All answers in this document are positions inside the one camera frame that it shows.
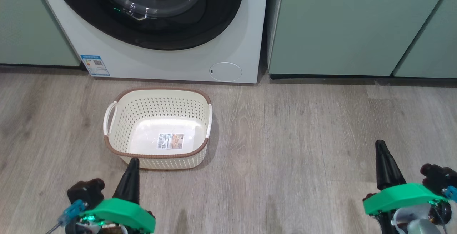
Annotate white front-load washing machine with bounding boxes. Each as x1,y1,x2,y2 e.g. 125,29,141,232
32,0,270,84

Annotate blue camera cable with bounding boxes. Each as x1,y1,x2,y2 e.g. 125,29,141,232
46,200,87,234
443,186,457,203

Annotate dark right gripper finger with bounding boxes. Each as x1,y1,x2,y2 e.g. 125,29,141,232
375,140,407,191

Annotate round white filter cover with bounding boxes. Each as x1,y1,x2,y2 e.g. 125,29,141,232
209,62,242,82

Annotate tall pale green cabinet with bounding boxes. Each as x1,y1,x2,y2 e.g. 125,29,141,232
267,0,455,77

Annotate blue left camera cable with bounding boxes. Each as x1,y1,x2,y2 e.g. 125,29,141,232
46,200,87,234

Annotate white basket label sticker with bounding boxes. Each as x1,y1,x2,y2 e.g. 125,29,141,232
157,133,184,150

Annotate round black glass washer door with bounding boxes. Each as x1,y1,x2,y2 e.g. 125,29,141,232
47,0,245,51

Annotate blue energy label sticker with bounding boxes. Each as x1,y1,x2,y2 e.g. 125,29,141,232
80,55,110,77

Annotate narrow pale green cabinet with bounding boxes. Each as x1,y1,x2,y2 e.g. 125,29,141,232
393,0,457,79

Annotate blue right camera cable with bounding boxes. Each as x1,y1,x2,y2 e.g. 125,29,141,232
443,186,457,203

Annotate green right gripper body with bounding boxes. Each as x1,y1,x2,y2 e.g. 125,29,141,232
363,183,447,216

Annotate cream perforated laundry basket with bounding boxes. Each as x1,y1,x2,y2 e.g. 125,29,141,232
103,87,214,170

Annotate wide pale green cabinet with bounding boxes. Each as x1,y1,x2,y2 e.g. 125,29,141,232
0,0,81,67

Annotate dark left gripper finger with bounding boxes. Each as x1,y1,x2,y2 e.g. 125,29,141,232
113,158,140,204

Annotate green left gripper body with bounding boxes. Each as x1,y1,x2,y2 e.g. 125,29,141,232
79,198,156,233

